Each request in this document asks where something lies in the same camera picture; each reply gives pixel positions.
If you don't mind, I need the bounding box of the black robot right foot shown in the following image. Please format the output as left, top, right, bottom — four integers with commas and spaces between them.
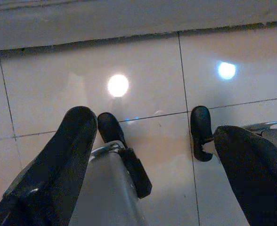
190, 105, 215, 162

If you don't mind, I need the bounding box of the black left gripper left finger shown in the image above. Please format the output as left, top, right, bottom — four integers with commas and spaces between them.
0, 105, 98, 226

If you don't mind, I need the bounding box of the black robot left foot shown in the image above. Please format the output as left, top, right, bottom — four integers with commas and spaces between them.
97, 112, 127, 145

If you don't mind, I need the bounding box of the black robot foot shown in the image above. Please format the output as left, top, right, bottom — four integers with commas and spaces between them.
190, 105, 215, 162
97, 112, 127, 145

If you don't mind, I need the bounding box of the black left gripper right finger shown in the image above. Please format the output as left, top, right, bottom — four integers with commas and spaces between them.
213, 125, 277, 226

